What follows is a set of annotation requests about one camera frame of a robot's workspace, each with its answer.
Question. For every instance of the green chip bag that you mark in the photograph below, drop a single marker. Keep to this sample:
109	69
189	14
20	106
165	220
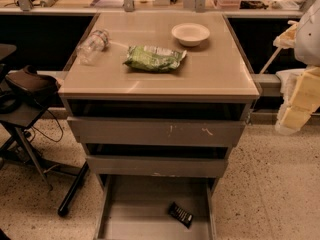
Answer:
154	58

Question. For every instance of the white stick with handle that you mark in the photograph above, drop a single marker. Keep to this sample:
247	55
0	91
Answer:
285	40

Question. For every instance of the grey top drawer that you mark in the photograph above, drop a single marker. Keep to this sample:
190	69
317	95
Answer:
159	132

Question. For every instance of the clear plastic water bottle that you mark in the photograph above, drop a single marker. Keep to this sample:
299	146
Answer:
89	50

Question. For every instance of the black rxbar chocolate bar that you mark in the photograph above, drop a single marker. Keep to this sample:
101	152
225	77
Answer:
180	214

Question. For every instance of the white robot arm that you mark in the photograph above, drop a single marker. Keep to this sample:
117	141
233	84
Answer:
307	42

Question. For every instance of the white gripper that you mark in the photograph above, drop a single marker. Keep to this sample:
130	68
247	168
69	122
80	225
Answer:
309	39

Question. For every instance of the white paper bowl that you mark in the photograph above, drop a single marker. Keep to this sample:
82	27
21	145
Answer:
190	34

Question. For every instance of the dark stool with stand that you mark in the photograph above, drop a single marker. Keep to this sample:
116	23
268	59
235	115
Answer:
17	118

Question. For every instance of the grey middle drawer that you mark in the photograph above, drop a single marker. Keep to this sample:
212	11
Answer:
157	166

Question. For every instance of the grey open bottom drawer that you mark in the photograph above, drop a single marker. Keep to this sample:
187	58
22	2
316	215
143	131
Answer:
136	208

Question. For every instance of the grey drawer cabinet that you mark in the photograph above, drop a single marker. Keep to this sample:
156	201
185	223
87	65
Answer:
213	82

